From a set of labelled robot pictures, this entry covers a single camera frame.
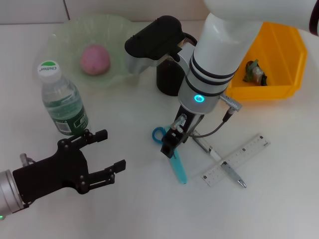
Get yellow plastic storage bin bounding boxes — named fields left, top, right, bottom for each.
left=224, top=21, right=309, bottom=102

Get white silver ballpoint pen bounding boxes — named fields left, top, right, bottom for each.
left=193, top=130, right=247, bottom=189

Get pink peach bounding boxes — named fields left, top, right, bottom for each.
left=79, top=44, right=111, bottom=76

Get blue teal scissors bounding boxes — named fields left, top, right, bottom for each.
left=152, top=126, right=188, bottom=185

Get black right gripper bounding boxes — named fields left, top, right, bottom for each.
left=160, top=106, right=206, bottom=159

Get black mesh pen holder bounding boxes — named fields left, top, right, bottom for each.
left=156, top=58, right=186, bottom=97

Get translucent green fruit plate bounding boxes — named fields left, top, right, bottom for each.
left=33, top=13, right=140, bottom=88

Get grey right arm cable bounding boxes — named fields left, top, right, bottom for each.
left=170, top=94, right=243, bottom=139

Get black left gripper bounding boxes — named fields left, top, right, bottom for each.
left=11, top=129, right=127, bottom=204

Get black grey wrist camera housing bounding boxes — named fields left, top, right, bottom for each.
left=124, top=15, right=199, bottom=75

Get transparent plastic ruler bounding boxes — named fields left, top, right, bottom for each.
left=201, top=133, right=272, bottom=188

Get clear water bottle green label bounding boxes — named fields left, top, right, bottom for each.
left=37, top=59, right=90, bottom=136

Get green plastic wrapper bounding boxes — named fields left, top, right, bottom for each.
left=243, top=59, right=269, bottom=87

